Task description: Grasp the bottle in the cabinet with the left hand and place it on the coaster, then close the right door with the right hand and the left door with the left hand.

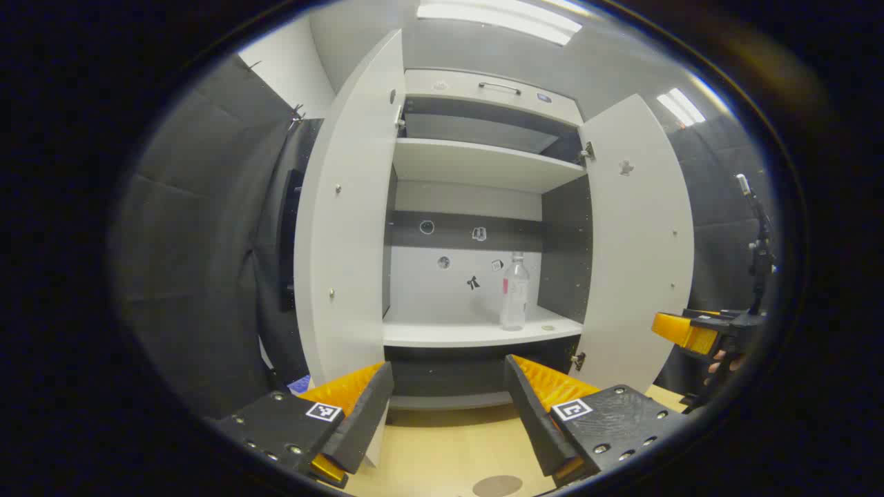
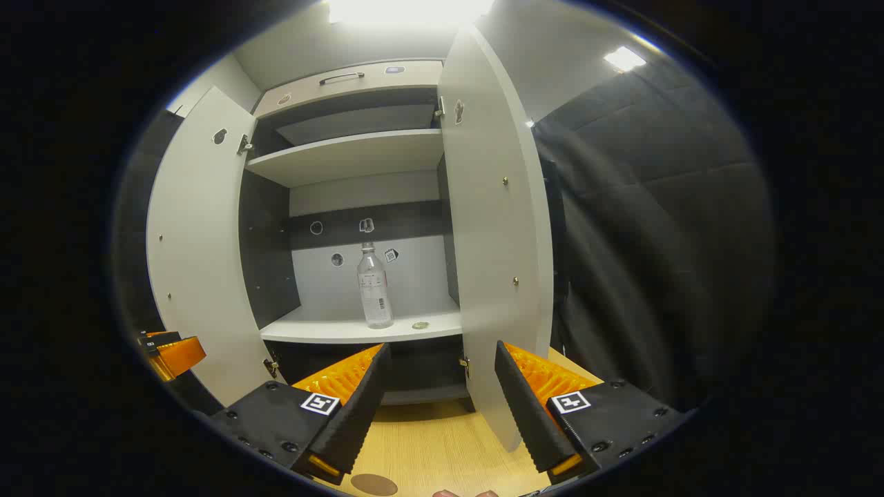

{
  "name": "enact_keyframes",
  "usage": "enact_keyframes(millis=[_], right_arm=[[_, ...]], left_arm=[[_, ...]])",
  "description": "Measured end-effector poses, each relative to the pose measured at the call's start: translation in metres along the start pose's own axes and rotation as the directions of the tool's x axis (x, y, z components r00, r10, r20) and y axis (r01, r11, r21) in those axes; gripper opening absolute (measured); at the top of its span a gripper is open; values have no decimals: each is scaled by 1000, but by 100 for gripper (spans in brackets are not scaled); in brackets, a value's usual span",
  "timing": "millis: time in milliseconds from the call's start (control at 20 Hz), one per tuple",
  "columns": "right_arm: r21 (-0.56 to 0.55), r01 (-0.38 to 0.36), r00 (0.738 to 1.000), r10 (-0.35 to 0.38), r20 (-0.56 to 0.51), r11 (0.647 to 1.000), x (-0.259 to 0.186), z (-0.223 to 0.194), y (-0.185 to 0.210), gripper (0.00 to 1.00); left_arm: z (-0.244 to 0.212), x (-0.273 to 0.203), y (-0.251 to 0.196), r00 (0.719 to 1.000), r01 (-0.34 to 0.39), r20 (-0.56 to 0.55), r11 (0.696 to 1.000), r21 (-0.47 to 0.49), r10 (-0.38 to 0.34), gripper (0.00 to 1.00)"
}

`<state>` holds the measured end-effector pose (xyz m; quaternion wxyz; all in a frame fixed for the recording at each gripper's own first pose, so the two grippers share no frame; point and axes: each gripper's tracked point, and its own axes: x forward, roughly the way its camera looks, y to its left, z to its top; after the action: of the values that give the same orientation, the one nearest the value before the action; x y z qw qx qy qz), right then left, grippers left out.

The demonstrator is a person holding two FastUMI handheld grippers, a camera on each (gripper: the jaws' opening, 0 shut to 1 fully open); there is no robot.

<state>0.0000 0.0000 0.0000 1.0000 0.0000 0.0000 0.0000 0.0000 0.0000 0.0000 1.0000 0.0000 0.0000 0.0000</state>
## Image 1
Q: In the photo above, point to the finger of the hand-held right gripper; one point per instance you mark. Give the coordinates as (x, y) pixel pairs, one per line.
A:
(680, 330)

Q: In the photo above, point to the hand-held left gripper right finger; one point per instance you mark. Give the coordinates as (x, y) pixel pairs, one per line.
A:
(528, 414)

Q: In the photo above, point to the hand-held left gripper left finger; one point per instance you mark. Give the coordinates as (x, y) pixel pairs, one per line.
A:
(366, 414)

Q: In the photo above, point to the round brown coaster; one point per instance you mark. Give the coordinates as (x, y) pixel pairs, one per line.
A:
(497, 486)

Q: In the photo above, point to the white cabinet door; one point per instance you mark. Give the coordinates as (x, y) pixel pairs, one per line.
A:
(352, 207)
(635, 262)

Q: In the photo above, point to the clear plastic bottle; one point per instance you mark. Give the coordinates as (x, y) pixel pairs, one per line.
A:
(514, 297)

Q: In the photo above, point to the white and grey cabinet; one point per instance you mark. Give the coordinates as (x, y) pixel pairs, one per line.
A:
(476, 297)

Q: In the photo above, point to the metal door hinge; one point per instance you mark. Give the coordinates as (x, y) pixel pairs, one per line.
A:
(579, 359)
(587, 150)
(400, 119)

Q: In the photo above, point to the white cabinet shelf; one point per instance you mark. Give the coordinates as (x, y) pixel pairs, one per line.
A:
(476, 166)

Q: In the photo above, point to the white cabinet drawer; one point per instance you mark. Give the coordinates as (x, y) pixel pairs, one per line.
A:
(456, 86)

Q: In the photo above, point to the black backdrop cloth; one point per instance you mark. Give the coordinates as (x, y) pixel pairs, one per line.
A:
(200, 241)
(718, 228)

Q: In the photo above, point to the ceiling light panel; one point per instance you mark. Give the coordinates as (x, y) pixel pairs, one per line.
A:
(497, 17)
(680, 107)

